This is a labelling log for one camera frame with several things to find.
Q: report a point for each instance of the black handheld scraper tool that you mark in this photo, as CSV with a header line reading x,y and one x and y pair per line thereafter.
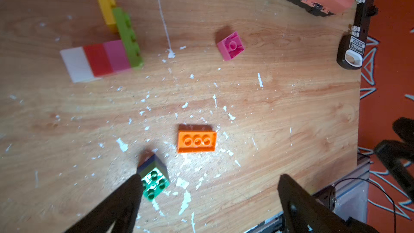
x,y
352,46

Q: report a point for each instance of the yellow lego brick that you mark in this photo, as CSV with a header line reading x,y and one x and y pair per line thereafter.
x,y
106,7

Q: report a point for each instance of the lime green lego brick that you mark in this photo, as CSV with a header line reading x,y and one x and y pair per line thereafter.
x,y
128,37

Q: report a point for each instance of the magenta lego brick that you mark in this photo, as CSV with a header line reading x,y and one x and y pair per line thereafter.
x,y
231,46

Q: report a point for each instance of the white lego brick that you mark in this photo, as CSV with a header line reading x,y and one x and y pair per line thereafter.
x,y
77,65

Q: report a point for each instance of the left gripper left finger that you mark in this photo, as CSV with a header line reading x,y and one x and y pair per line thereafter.
x,y
117,212

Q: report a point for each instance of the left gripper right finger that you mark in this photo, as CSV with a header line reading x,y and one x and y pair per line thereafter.
x,y
302,212

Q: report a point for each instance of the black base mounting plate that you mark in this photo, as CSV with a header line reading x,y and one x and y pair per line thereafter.
x,y
342,204

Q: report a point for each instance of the orange long lego brick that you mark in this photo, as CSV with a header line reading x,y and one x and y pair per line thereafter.
x,y
196,141

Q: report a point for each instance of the blue lego brick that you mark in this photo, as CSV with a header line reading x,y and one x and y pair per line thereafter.
x,y
150,164

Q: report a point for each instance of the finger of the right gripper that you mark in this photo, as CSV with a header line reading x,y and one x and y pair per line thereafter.
x,y
390,153
404,128

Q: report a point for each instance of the red lego brick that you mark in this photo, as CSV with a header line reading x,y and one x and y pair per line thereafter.
x,y
98,60

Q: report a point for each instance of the pink lego brick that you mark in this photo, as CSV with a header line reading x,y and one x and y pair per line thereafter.
x,y
116,54

